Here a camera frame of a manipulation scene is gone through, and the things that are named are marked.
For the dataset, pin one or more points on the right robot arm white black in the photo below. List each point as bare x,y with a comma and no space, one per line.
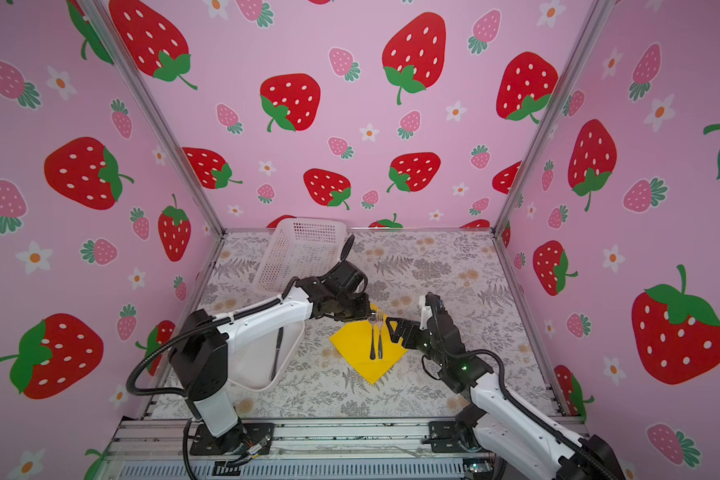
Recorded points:
497,419

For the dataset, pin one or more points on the metal knife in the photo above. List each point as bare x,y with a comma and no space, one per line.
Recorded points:
279,339

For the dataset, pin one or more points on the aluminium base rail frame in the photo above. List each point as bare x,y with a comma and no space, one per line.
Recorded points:
317,448

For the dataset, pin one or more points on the white oval ceramic tray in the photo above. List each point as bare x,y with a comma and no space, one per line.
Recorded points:
250,366

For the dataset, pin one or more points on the yellow paper napkin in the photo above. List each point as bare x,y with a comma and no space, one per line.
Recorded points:
352,342

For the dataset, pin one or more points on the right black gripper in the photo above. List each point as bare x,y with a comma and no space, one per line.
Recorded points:
414,326

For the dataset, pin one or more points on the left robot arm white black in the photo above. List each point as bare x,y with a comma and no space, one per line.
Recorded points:
201,358

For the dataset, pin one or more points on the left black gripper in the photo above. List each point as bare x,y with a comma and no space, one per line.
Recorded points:
365,311

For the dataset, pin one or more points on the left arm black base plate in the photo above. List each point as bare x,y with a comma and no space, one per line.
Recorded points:
244,439

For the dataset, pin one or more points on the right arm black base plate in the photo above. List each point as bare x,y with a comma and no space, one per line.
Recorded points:
456,435

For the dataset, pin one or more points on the white plastic perforated basket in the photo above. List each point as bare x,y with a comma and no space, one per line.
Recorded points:
299,247

